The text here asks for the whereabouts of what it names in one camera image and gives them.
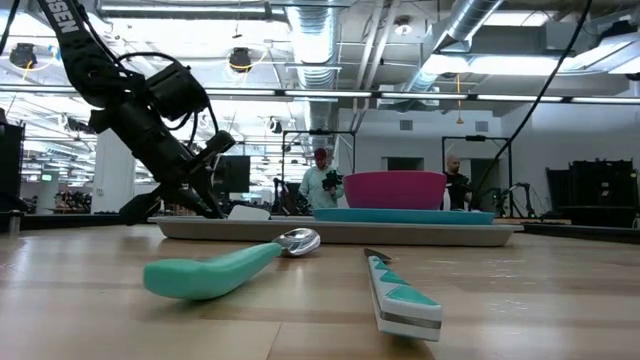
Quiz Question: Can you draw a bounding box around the silver round air duct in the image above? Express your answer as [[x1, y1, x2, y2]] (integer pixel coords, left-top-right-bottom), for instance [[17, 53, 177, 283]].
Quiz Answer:
[[284, 0, 342, 132], [399, 0, 504, 96]]

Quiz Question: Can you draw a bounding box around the pink plastic bowl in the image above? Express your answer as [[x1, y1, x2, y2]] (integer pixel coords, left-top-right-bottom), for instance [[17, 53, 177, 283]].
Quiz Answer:
[[342, 170, 448, 211]]

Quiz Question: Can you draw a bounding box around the black cabinet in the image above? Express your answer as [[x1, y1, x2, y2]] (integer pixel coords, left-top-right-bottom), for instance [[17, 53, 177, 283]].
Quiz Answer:
[[544, 158, 640, 227]]

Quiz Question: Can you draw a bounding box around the black aluminium rig frame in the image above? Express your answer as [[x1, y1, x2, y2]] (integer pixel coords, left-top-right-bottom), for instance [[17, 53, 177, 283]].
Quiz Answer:
[[0, 212, 640, 245]]

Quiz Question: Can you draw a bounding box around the spoon with teal handle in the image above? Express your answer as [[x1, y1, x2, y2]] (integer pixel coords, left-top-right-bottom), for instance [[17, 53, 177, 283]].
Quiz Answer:
[[142, 227, 322, 302]]

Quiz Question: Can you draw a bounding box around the LED light bar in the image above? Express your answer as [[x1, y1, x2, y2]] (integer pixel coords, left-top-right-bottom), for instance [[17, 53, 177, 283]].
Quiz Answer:
[[0, 85, 640, 105]]

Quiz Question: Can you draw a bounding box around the black metal rig frame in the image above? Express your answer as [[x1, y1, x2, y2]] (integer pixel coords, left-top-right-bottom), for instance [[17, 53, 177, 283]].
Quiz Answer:
[[441, 134, 512, 211], [281, 128, 357, 211]]

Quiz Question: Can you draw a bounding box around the knife with white teal handle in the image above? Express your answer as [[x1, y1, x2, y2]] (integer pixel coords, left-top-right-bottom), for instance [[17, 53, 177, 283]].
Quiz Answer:
[[362, 247, 444, 343]]

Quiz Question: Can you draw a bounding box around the black ceiling-hung device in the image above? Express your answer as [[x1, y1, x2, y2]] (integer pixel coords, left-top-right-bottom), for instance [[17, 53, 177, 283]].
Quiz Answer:
[[228, 46, 255, 75], [8, 42, 39, 70]]

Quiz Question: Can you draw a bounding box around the dark monitor screen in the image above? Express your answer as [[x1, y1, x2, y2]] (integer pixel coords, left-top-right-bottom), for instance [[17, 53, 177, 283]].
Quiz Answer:
[[213, 154, 252, 195]]

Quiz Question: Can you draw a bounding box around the grey plastic tray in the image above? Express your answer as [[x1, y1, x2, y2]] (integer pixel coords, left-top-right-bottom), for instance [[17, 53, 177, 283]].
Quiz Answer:
[[147, 214, 525, 248]]

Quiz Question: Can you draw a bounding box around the blue round plate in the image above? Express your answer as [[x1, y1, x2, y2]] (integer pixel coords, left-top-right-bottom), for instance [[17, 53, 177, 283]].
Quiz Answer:
[[312, 207, 497, 227]]

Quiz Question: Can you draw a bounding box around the white rounded object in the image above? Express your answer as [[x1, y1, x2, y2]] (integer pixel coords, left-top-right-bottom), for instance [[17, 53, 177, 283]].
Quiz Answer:
[[227, 204, 272, 222]]

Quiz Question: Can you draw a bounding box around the black hanging cable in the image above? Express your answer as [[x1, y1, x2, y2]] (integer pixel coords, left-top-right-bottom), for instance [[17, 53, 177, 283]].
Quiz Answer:
[[468, 0, 595, 204]]

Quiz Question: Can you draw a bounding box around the person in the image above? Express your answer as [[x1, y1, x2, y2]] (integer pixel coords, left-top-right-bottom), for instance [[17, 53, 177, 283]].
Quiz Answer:
[[298, 146, 346, 211], [442, 154, 474, 212]]

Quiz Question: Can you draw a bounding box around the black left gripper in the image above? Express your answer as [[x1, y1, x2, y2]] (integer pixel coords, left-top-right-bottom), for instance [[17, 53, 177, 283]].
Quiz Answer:
[[89, 97, 237, 227]]

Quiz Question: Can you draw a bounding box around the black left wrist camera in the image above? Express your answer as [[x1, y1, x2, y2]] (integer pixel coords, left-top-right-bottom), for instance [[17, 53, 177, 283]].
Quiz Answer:
[[146, 62, 210, 122]]

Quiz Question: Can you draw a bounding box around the white pillar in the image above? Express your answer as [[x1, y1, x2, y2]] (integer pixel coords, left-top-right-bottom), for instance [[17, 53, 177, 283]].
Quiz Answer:
[[91, 128, 139, 215]]

